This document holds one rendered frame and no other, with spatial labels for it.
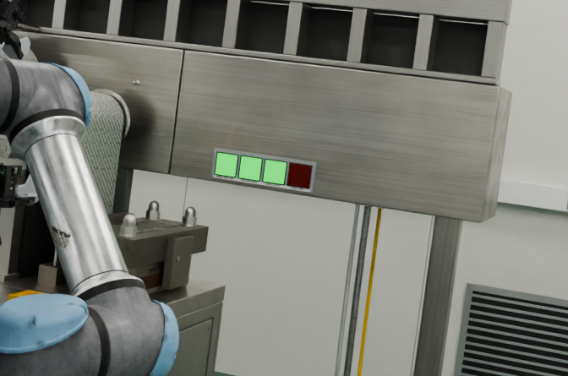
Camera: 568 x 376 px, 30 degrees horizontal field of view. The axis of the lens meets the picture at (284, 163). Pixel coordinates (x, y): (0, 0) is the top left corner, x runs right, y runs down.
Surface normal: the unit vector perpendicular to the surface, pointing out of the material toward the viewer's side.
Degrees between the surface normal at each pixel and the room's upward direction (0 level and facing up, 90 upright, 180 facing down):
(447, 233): 90
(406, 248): 90
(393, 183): 90
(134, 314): 46
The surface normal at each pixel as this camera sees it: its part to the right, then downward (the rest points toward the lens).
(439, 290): -0.31, 0.01
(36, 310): 0.04, -0.99
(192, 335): 0.94, 0.14
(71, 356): 0.76, 0.07
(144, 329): 0.65, -0.47
